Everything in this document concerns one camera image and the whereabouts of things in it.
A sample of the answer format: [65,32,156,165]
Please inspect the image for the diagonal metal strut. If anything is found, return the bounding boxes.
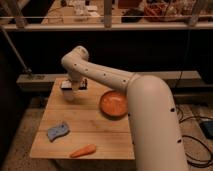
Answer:
[0,26,32,76]

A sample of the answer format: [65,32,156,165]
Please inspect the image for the white ceramic cup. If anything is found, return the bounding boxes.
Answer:
[63,90,74,102]

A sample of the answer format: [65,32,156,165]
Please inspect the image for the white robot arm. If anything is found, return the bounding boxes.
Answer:
[61,46,189,171]

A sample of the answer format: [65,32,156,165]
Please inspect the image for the orange bowl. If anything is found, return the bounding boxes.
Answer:
[99,90,128,117]

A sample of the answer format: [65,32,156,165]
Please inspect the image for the metal frame rail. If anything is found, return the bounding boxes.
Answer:
[0,22,213,31]

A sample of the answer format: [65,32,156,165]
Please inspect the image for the wooden table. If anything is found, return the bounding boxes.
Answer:
[30,78,134,160]

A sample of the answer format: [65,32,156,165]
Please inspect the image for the black floor cable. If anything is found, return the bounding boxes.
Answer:
[176,104,213,169]

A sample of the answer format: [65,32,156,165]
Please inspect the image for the orange carrot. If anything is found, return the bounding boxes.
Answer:
[70,144,96,158]

